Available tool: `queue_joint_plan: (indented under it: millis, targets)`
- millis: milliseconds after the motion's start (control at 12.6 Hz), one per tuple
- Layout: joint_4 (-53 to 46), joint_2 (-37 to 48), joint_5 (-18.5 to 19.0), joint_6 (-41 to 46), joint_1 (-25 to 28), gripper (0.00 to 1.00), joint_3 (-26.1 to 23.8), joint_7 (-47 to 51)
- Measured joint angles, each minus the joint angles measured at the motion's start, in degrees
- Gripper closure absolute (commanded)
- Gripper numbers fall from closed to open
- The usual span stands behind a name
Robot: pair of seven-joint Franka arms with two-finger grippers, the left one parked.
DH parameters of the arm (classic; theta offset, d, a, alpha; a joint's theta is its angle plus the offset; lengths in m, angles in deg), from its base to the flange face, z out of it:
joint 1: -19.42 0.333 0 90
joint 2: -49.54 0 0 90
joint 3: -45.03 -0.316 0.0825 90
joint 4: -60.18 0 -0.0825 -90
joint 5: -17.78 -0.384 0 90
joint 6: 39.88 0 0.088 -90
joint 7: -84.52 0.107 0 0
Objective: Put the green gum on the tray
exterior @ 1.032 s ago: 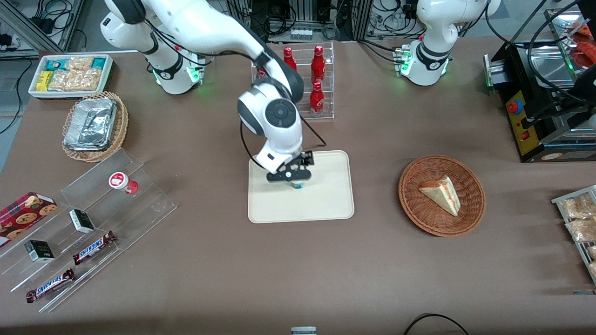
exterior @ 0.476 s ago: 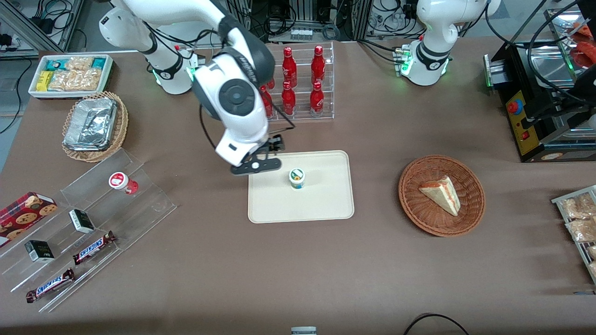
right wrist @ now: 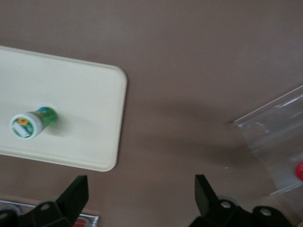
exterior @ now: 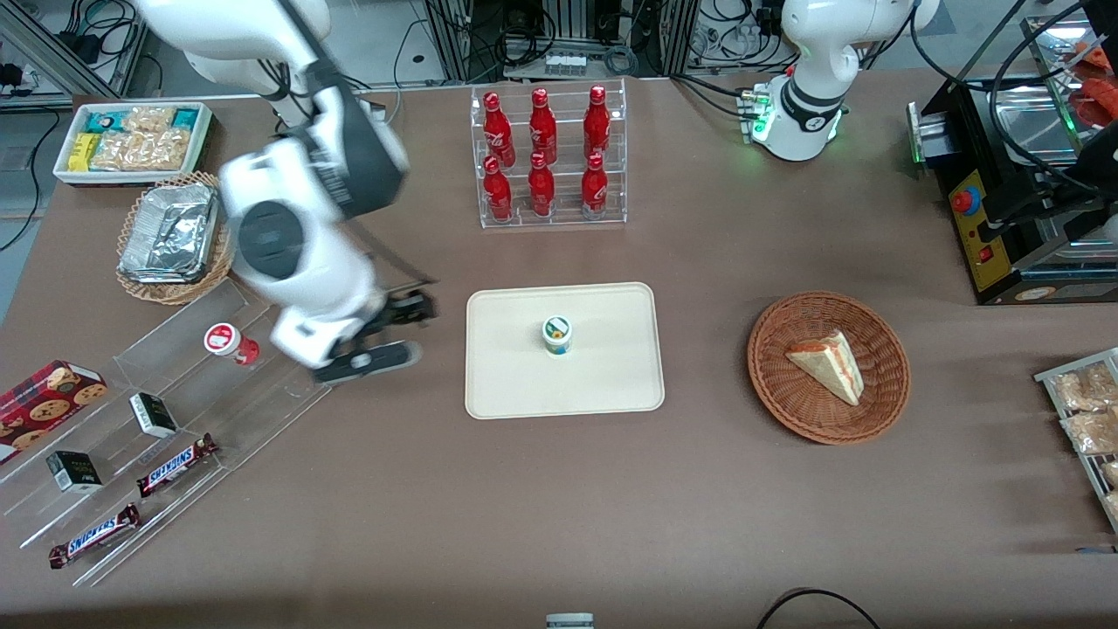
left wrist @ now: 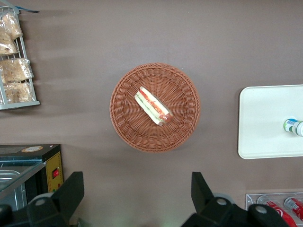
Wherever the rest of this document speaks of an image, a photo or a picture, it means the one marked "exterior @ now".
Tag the white rectangular snack bin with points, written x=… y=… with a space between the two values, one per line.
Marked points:
x=201 y=140

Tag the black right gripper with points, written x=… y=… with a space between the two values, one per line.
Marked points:
x=409 y=308

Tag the teal snack packet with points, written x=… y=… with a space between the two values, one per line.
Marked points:
x=105 y=120

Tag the red cookie box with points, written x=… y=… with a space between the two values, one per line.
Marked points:
x=44 y=402

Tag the clear bag of crackers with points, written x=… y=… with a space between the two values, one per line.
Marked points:
x=1092 y=432
x=1083 y=386

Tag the large clear cracker bag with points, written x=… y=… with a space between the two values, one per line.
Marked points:
x=140 y=150

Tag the black machine with yellow panel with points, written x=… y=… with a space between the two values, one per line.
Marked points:
x=969 y=140

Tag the yellow snack packet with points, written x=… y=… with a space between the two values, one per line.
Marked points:
x=83 y=151

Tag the small black box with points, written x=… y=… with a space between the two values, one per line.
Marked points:
x=153 y=415
x=74 y=472

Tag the small grey device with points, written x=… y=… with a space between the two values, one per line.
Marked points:
x=569 y=621

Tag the wrapped triangle sandwich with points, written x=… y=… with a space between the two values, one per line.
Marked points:
x=830 y=367

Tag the stacked foil containers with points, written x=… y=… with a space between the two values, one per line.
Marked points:
x=170 y=231

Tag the beige plastic tray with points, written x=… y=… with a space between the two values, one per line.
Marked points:
x=603 y=376

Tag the round brown wicker basket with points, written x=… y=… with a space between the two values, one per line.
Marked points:
x=803 y=411

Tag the clear acrylic stepped display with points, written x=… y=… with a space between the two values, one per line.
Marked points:
x=262 y=402

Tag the snickers bar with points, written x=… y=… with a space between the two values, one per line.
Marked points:
x=175 y=465
x=94 y=535

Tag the red emergency stop button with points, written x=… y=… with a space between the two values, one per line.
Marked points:
x=965 y=201

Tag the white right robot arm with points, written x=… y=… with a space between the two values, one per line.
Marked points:
x=314 y=262

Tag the white power strip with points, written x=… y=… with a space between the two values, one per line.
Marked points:
x=565 y=64

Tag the red gum bottle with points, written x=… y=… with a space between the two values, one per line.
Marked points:
x=229 y=342

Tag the light wicker basket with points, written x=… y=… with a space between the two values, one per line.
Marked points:
x=131 y=288

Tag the clear acrylic bottle rack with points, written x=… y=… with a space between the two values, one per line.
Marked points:
x=568 y=223

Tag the red cola bottle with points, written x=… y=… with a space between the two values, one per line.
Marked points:
x=596 y=122
x=541 y=188
x=498 y=131
x=497 y=192
x=594 y=188
x=542 y=127

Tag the tray of packaged snacks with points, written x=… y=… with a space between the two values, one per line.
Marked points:
x=1052 y=377

